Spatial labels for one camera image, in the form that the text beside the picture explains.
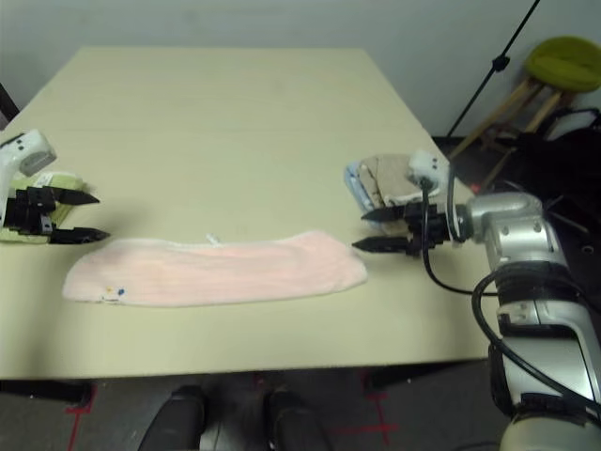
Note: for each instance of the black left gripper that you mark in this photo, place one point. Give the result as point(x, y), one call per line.
point(26, 211)

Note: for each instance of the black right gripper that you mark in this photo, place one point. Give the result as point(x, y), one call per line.
point(432, 230)

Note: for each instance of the pink terry towel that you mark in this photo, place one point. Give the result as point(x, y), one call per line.
point(211, 272)

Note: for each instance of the green folded towel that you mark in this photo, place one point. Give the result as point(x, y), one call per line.
point(66, 181)

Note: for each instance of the beige towel with white trim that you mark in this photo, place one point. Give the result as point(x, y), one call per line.
point(389, 174)

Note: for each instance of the black table base bar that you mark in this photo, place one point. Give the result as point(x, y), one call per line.
point(413, 373)
point(42, 390)

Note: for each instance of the black office chair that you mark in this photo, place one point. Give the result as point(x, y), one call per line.
point(554, 164)

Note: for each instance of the black stand pole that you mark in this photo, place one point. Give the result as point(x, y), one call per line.
point(500, 63)

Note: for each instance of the robot right leg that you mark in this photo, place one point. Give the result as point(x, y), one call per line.
point(296, 423)

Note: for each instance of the robot leg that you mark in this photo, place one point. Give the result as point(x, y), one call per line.
point(296, 423)
point(176, 418)

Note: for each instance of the robot left leg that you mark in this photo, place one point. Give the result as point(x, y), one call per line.
point(176, 418)

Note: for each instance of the wooden stool green cushion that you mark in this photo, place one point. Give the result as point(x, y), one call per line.
point(563, 61)

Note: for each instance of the beige side table black frame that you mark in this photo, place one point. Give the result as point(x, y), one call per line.
point(7, 105)

